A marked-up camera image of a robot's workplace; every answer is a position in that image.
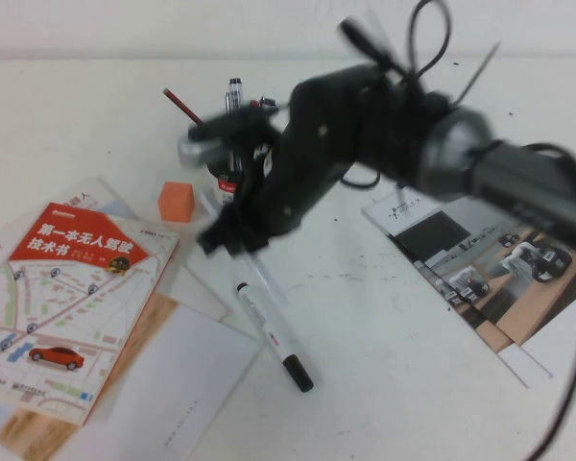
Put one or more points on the white marker with black cap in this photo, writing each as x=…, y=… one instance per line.
x=269, y=331

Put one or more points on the black zip tie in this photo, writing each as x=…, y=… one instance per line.
x=482, y=69

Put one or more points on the wood-print brochure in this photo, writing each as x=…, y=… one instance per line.
x=156, y=319

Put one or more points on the orange map-cover book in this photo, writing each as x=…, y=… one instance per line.
x=77, y=298

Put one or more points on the white-edged brochure underneath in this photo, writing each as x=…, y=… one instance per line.
x=525, y=367

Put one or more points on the orange foam cube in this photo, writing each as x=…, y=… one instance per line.
x=175, y=204

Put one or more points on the white brochure with red characters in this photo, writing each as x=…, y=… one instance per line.
x=77, y=192

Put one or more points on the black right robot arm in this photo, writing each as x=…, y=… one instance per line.
x=393, y=129

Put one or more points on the red pencil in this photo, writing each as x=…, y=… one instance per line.
x=184, y=108

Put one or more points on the black mesh pen holder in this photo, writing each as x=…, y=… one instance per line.
x=226, y=187

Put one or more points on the translucent white sheet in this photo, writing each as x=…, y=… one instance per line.
x=192, y=293

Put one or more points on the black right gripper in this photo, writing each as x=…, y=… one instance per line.
x=293, y=192

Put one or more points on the plain white booklet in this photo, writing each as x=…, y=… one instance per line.
x=197, y=370

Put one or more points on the all-white marker pen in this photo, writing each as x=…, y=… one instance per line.
x=266, y=278

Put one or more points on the AgileX robot photo brochure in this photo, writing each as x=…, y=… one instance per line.
x=485, y=269

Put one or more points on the tall white black-capped marker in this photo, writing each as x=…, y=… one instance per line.
x=235, y=93

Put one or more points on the white marker with grey cap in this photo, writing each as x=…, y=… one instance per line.
x=268, y=102

